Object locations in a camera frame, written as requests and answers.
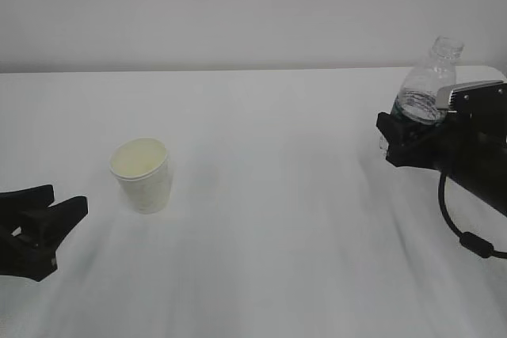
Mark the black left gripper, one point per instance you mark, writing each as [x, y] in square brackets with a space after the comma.
[30, 238]

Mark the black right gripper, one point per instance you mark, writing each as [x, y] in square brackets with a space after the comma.
[451, 146]

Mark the clear green-label water bottle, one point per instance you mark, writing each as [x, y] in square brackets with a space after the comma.
[416, 98]

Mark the white paper cup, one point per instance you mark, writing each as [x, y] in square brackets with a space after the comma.
[141, 167]

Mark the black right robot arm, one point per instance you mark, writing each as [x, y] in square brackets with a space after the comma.
[490, 185]

